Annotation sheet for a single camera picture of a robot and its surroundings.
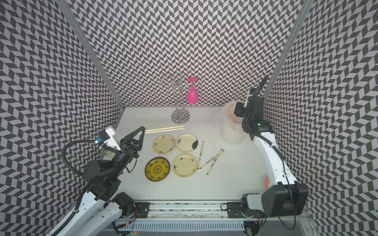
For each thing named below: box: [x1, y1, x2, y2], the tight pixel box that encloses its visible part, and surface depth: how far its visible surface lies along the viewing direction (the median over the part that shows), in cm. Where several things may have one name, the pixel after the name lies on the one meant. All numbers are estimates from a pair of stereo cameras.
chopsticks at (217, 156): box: [205, 148, 225, 178], surface depth 91 cm
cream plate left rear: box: [152, 134, 176, 154], surface depth 99 cm
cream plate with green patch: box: [175, 132, 199, 153], surface depth 99 cm
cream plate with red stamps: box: [172, 152, 198, 178], surface depth 88 cm
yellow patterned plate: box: [144, 156, 171, 182], surface depth 88 cm
